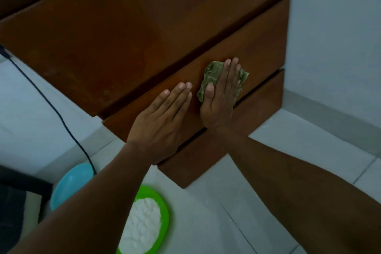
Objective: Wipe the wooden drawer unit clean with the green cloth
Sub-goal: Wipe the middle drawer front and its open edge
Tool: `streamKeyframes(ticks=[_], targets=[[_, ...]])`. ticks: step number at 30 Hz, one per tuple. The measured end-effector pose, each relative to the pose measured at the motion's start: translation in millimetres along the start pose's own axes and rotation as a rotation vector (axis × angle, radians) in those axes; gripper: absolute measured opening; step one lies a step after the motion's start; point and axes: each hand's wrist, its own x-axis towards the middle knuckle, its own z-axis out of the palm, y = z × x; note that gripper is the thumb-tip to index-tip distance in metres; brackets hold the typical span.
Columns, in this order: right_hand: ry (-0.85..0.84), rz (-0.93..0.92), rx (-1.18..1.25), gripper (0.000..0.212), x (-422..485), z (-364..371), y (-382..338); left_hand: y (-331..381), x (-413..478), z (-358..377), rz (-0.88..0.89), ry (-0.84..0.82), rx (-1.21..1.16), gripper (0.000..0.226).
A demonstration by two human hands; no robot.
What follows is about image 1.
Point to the person's left hand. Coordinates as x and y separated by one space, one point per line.
157 131

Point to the person's right hand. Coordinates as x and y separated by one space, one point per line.
218 108

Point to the green striped cleaning cloth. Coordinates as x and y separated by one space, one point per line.
209 79

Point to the brown wooden drawer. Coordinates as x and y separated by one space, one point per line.
208 155
259 42

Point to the person's right forearm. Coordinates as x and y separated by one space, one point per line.
303 197

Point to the person's left forearm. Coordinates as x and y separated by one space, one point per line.
86 212

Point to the brown wooden drawer cabinet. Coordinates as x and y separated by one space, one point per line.
104 30

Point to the bright green plastic plate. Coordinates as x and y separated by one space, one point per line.
163 212

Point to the white powder heap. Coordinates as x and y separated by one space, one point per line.
143 227

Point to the light blue plastic plate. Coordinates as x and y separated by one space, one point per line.
70 183

